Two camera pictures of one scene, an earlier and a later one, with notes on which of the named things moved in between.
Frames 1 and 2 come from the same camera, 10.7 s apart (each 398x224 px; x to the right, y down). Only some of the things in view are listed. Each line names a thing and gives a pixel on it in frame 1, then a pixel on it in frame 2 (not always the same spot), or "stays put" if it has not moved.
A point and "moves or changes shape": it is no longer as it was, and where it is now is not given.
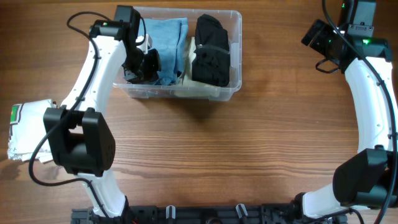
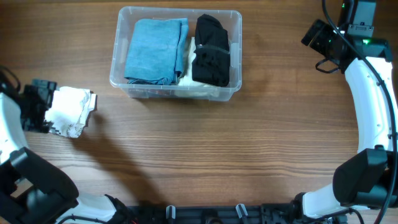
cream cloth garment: x=188 y=80 stays put
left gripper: x=152 y=72 -> x=45 y=89
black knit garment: x=211 y=63 stays put
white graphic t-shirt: x=27 y=125 moves or changes shape
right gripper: x=325 y=31 stays put
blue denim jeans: x=169 y=37 stays put
